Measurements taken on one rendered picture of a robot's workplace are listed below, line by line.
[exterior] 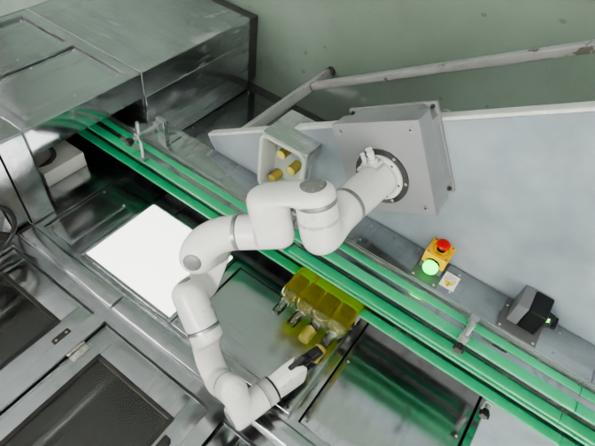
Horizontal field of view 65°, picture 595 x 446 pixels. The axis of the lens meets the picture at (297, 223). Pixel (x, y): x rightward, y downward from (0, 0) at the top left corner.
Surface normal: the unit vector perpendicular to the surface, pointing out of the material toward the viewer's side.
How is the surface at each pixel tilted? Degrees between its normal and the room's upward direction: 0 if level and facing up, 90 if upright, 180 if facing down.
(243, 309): 90
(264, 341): 90
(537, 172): 0
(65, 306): 90
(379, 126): 5
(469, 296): 90
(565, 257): 0
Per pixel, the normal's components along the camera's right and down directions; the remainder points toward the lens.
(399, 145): -0.62, 0.51
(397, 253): 0.11, -0.65
